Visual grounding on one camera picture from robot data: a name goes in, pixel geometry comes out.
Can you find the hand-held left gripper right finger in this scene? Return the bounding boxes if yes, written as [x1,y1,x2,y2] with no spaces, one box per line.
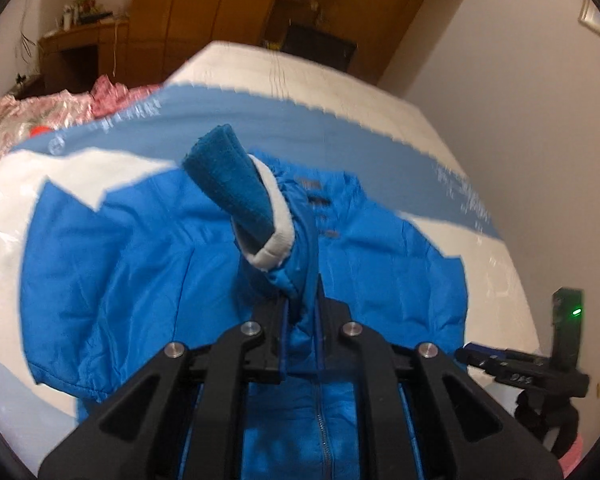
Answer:
[316,280,563,480]

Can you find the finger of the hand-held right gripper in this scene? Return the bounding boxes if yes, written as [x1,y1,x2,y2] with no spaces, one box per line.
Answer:
[454,348,552,392]
[464,342,552,365]

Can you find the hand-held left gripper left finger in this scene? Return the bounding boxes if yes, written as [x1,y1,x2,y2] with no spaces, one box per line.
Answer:
[37,299,291,480]

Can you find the blue padded jacket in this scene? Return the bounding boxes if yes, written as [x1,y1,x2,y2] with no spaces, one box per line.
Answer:
[20,125,470,480]

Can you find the person's right hand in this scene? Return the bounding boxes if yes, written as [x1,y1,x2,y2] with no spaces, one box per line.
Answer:
[514,391,581,461]

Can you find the pink fleece garment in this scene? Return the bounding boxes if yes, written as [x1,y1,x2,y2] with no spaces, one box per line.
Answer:
[557,435,584,478]

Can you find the blue and white bed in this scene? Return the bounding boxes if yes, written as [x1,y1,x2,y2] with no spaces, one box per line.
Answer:
[0,40,541,480]

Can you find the black television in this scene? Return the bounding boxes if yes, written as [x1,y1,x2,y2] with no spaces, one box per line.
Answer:
[282,24,358,73]

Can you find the pink floral quilt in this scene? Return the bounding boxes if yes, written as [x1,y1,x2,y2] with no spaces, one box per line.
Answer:
[0,75,161,181]

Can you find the wooden desk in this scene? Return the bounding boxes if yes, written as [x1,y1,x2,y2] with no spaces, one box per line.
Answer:
[37,17,131,96]

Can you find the wooden wardrobe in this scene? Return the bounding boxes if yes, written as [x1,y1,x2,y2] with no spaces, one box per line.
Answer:
[125,0,487,87]

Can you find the small dark object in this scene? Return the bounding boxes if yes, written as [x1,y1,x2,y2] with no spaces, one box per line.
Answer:
[10,74,46,98]

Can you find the wall picture frame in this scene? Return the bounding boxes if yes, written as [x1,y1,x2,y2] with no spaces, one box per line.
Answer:
[577,0,600,51]

